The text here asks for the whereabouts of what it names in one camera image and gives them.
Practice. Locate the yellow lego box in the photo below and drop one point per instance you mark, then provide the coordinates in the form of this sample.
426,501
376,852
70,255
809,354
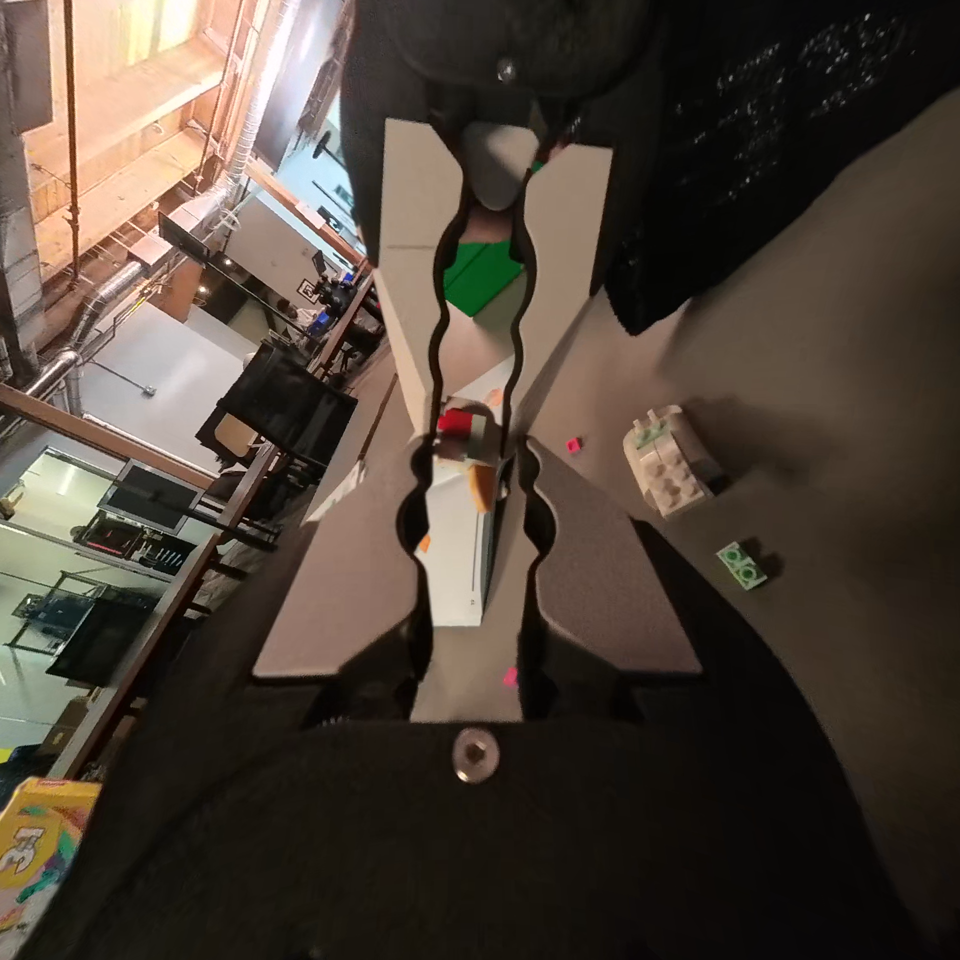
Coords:
37,847

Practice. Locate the black mesh chair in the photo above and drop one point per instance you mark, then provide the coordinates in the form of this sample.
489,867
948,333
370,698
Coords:
285,405

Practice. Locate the light green lego plate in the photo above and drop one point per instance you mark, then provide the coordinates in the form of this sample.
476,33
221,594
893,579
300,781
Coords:
742,564

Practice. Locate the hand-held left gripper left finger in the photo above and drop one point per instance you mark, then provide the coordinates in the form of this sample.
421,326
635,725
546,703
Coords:
345,585

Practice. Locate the silver ventilation duct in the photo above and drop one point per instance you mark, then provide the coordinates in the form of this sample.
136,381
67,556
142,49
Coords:
97,300

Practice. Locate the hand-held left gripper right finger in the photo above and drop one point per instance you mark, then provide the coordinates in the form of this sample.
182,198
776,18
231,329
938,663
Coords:
607,592

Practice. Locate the green plastic bin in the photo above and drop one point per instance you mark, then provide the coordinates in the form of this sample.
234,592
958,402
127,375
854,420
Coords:
476,281

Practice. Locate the black monitor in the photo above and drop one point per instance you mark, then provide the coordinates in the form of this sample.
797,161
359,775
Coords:
154,496

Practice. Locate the small grey red lego assembly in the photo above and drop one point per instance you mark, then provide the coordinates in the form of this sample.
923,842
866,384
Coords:
469,442

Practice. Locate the white lego assembly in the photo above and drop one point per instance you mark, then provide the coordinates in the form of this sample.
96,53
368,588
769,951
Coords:
671,465

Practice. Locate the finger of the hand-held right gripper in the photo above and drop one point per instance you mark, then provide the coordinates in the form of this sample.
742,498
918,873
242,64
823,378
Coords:
409,225
577,247

